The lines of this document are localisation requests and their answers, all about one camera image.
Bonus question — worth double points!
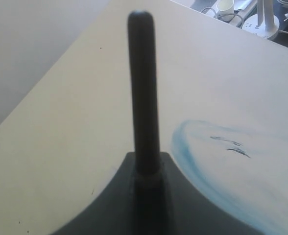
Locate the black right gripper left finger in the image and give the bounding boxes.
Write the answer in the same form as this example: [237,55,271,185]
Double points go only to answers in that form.
[49,151,140,235]

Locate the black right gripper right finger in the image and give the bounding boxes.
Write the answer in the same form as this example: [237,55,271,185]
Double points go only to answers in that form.
[160,152,260,235]

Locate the white lamp stand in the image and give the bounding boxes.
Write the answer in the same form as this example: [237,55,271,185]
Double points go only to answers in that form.
[242,0,280,41]

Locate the white cup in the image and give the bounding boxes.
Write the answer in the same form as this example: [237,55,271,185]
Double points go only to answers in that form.
[217,0,234,15]

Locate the white power strip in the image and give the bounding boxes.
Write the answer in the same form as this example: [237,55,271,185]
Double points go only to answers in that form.
[229,0,257,26]

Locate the background cables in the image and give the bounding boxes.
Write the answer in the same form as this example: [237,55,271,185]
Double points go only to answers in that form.
[199,6,245,23]

